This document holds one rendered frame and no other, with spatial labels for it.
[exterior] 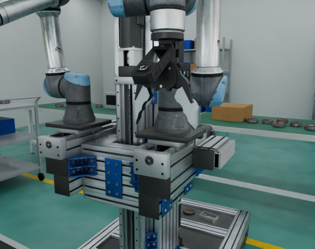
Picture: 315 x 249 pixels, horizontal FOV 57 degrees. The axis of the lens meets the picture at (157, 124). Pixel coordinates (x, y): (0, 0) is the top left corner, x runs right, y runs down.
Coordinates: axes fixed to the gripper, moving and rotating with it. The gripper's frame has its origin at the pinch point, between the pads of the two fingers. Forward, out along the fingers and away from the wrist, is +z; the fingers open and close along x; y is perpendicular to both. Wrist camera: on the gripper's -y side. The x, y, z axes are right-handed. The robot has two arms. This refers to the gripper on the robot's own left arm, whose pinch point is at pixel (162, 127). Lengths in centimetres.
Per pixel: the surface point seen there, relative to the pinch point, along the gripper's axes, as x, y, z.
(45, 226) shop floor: 157, 98, 115
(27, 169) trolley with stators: 244, 152, 97
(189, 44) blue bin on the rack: 221, 590, -73
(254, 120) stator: 17, 249, 38
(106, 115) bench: 189, 227, 41
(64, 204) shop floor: 173, 135, 115
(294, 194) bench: -26, 215, 96
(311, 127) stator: -35, 232, 37
